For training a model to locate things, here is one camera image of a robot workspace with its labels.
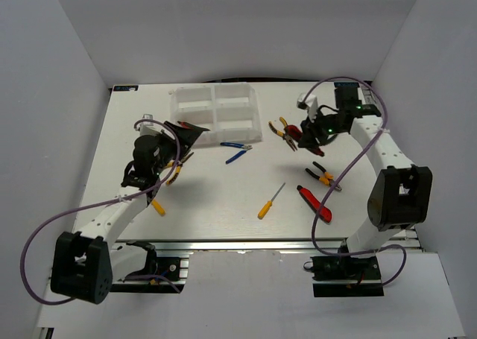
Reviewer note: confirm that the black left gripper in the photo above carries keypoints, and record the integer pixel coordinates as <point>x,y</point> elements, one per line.
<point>188,137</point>

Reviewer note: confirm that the orange black combination pliers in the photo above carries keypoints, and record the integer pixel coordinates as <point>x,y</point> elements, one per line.
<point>324,176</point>

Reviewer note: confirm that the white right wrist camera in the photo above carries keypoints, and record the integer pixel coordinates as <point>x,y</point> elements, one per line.
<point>309,103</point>

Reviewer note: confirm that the blue sticker left corner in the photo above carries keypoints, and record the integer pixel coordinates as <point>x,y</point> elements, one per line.
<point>125,88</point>

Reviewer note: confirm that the yellow handle screwdriver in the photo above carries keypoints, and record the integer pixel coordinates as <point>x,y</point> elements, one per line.
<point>264,210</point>
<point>159,209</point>

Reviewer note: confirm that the white compartment tray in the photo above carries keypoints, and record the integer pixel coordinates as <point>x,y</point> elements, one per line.
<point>229,112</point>

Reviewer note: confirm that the yellow long nose pliers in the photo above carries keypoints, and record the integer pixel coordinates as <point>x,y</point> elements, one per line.
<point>178,168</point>

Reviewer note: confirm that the red black knife right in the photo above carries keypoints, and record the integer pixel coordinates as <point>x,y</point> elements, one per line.
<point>314,204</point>

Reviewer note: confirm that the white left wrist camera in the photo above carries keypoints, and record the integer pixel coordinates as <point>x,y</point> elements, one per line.
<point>147,124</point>

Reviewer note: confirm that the yellow pliers centre right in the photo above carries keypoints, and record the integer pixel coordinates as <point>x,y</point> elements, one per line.
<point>283,134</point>

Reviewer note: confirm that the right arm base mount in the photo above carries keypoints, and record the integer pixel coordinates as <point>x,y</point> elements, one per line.
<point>336,277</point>

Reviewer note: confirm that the yellow handle screwdriver left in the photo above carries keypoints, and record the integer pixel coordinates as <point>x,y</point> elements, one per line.
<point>159,209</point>

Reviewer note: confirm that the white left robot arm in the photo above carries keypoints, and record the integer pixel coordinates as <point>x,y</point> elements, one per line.
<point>87,262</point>

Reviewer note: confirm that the aluminium rail front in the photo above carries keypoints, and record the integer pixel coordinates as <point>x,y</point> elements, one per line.
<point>231,245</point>

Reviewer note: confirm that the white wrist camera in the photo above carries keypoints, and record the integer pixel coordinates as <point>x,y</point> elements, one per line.
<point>309,103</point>
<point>147,124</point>

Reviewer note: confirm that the blue sticker right corner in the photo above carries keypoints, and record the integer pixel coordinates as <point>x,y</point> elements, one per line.
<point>342,84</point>

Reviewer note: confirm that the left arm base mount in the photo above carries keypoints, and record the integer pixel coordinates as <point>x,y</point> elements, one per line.
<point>143,268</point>

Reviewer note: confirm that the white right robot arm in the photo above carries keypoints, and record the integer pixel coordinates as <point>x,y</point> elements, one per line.
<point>400,196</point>

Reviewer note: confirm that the red handled pliers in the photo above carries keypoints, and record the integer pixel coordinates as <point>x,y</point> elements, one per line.
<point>297,135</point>

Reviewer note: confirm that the blue sticker corner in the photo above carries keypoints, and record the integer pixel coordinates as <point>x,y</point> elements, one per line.
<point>342,84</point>
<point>125,88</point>

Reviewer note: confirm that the yellow handle screwdriver centre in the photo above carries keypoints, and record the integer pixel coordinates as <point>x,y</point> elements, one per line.
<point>264,210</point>

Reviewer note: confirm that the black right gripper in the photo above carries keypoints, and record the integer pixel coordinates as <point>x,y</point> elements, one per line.
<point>310,132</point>

